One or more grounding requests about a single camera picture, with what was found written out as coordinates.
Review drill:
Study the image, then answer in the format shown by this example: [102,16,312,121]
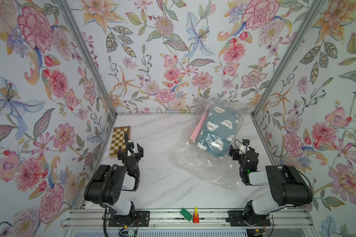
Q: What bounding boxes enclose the small circuit board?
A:
[119,228,138,237]

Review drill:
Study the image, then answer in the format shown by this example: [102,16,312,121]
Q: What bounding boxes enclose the green tag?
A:
[180,208,193,222]

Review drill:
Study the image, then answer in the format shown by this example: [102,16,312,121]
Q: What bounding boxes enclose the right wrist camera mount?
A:
[235,139,250,154]

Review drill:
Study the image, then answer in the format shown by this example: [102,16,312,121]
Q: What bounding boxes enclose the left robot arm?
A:
[84,143,144,219]

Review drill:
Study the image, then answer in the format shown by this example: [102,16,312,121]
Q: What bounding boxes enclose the red yellow clip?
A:
[192,208,200,224]

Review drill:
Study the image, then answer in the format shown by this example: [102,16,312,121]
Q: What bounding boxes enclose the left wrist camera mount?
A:
[124,133,134,156]

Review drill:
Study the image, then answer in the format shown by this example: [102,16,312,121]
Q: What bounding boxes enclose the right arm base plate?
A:
[226,210,272,227]

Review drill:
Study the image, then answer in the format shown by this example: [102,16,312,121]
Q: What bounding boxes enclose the pink blanket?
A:
[189,104,212,143]

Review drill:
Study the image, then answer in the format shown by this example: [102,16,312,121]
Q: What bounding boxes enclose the wooden chessboard box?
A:
[109,126,131,158]

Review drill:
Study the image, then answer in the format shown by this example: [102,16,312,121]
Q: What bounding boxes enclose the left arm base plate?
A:
[108,211,150,227]

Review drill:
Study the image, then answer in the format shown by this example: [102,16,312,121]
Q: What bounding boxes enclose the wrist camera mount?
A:
[235,139,250,154]
[124,133,134,156]

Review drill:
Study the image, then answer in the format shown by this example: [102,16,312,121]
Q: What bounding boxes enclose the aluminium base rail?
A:
[61,208,313,230]

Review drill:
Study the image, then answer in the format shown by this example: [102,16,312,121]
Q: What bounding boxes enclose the clear plastic vacuum bag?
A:
[166,98,254,191]

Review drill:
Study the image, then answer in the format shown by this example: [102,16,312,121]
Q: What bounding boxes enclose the teal bear pattern blanket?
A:
[195,103,242,159]

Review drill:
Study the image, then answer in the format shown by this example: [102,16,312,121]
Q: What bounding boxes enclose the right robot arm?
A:
[229,144,313,225]

